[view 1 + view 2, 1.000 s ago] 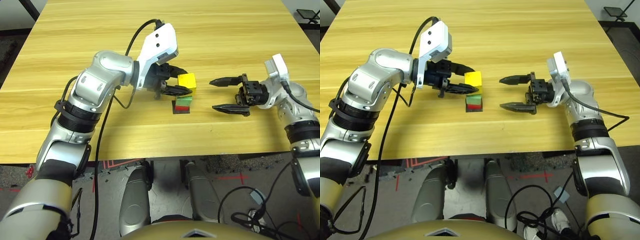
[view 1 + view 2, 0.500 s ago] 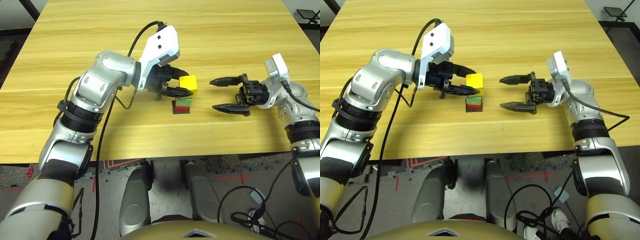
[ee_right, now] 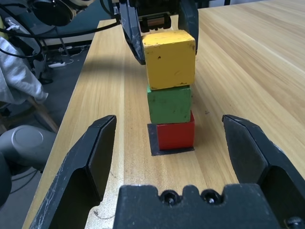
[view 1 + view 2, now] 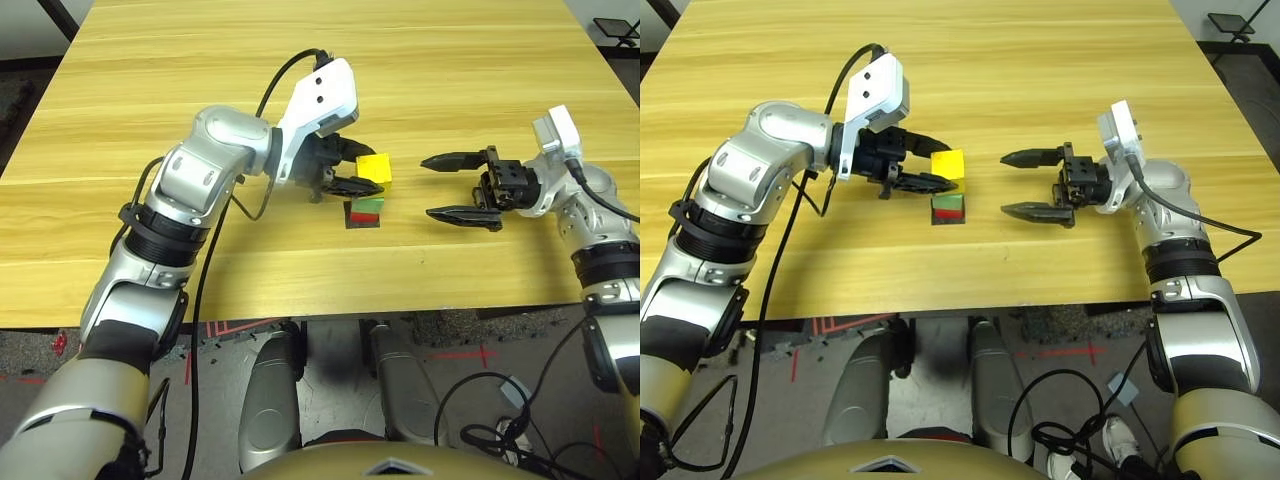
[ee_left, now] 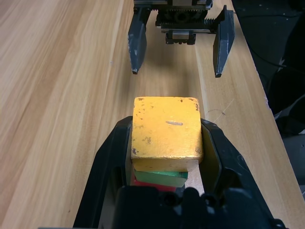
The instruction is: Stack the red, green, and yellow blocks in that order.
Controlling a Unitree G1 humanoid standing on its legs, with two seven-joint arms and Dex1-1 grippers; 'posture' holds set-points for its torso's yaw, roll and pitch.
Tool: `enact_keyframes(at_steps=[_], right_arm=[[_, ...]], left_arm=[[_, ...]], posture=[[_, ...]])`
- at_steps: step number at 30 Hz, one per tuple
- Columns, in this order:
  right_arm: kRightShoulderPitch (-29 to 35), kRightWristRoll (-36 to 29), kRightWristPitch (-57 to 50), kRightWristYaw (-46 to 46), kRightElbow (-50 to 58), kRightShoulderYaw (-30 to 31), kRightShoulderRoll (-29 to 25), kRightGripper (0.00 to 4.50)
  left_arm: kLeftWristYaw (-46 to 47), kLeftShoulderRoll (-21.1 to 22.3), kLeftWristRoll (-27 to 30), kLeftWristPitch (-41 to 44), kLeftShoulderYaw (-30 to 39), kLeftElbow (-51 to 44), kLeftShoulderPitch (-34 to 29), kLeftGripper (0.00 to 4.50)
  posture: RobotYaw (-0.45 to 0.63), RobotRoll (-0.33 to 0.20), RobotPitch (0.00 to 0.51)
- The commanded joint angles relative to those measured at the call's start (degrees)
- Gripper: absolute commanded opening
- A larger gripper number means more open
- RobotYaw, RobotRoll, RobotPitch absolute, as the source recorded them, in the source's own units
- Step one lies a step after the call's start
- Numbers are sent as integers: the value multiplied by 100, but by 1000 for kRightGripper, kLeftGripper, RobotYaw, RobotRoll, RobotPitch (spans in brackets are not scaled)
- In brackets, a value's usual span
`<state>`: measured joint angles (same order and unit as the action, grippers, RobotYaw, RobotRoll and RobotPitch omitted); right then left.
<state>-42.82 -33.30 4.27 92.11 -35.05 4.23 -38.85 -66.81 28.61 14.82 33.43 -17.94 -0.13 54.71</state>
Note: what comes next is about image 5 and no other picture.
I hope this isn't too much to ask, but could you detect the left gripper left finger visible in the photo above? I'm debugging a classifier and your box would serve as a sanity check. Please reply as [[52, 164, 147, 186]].
[[72, 115, 133, 229]]

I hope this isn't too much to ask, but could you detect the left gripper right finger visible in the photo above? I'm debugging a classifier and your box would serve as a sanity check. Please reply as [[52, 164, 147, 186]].
[[201, 119, 275, 219]]

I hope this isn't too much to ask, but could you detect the green wooden block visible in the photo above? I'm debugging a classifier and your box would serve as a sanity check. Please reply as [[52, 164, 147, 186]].
[[133, 168, 189, 188]]

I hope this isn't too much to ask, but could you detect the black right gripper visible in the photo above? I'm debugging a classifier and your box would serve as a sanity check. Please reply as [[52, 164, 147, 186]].
[[127, 0, 236, 78]]

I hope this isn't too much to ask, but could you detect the yellow wooden block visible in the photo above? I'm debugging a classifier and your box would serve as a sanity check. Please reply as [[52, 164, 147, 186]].
[[130, 96, 204, 172]]

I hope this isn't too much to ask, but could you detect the red wooden block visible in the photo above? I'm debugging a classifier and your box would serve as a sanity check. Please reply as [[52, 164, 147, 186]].
[[131, 173, 177, 191]]

